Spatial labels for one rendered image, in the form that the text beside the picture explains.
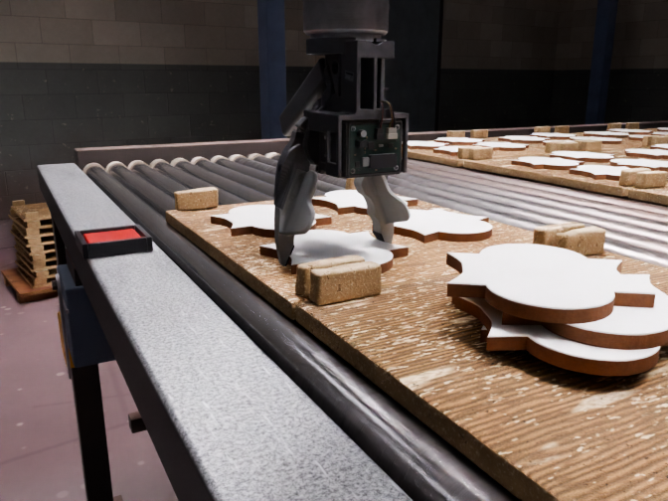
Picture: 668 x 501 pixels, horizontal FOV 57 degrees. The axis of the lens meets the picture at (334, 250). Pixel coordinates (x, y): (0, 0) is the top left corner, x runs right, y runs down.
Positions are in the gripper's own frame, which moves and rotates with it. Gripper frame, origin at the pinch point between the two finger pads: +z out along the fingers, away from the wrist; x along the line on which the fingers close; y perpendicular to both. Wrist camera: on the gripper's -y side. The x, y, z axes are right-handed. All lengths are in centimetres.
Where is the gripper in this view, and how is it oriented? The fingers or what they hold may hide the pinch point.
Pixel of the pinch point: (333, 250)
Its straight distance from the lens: 61.7
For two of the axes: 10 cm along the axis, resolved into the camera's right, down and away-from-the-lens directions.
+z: 0.0, 9.6, 2.7
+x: 8.8, -1.3, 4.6
